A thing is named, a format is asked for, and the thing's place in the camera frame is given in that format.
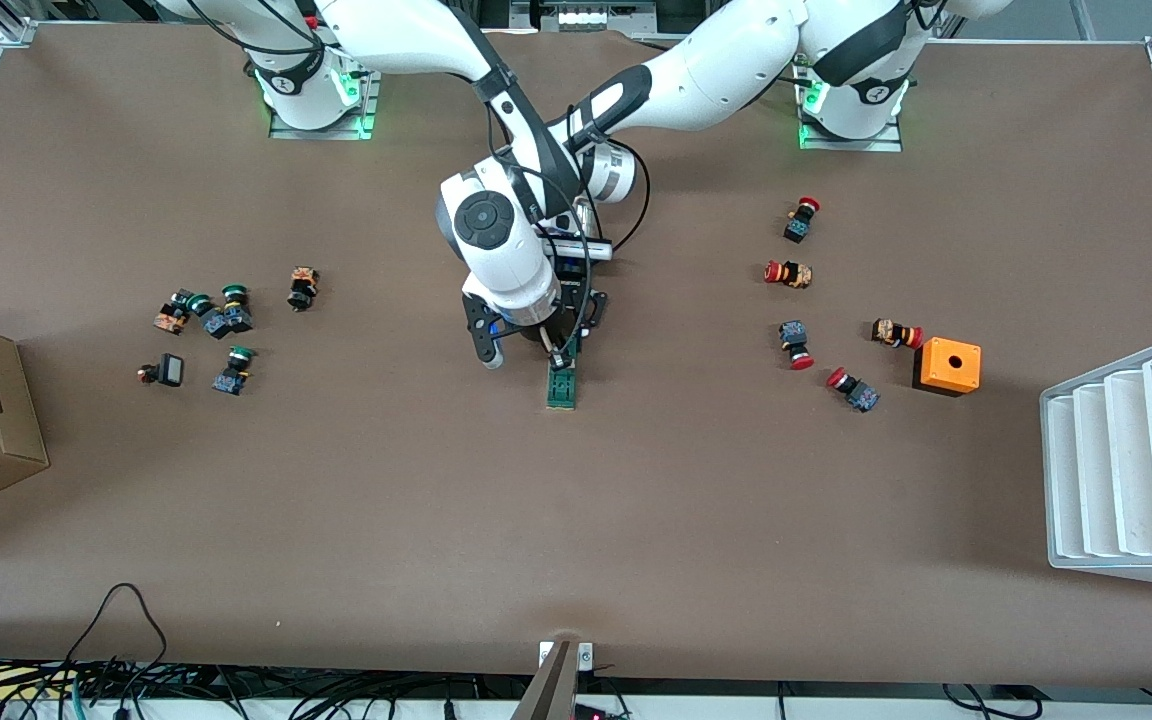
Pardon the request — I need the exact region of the green load switch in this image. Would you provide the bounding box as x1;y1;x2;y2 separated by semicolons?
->
545;345;579;411

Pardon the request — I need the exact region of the red button with blue block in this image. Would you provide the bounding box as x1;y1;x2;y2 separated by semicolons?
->
778;320;815;371
826;367;880;413
784;197;822;244

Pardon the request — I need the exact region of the white light fixture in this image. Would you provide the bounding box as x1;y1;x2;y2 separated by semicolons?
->
533;0;657;33

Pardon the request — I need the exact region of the green button with blue block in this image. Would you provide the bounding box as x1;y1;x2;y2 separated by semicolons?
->
212;346;256;396
186;293;232;340
221;284;255;334

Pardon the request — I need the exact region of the orange button box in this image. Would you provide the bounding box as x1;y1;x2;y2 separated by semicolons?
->
912;337;983;398

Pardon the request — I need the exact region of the green button left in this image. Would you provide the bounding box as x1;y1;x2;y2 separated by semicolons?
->
154;289;195;336

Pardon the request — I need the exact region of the white slotted rack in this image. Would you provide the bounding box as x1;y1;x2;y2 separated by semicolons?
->
1040;334;1152;593

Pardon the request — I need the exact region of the yellow label tag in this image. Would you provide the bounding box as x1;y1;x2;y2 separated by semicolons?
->
0;668;77;701

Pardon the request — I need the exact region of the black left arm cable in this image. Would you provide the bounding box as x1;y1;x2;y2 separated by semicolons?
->
566;100;653;253

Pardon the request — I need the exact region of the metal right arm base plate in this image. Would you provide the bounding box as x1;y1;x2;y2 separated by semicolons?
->
269;65;379;141

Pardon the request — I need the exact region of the wooden camera mount bracket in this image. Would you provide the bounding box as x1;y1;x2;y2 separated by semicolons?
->
511;640;597;720

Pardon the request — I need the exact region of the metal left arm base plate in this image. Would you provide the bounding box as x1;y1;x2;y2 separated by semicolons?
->
798;60;904;153

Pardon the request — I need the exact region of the black square switch red tip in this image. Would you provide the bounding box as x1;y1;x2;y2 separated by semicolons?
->
137;353;185;388

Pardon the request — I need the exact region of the black looped cable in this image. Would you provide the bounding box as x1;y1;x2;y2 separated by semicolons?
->
56;583;169;691

